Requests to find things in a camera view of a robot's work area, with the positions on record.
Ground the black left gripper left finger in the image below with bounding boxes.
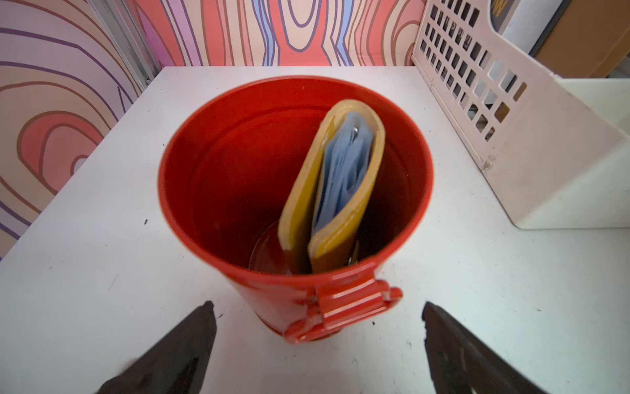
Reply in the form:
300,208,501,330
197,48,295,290
98,300,217,394

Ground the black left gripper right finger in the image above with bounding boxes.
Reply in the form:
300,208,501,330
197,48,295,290
422,302,545,394

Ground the red metal bucket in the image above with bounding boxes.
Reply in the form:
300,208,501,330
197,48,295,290
158,76,434,343

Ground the yellow wallet with blue papers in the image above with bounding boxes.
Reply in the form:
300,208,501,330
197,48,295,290
277,99,386,275

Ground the white plastic file organizer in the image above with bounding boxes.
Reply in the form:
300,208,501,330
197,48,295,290
412,1,629,229

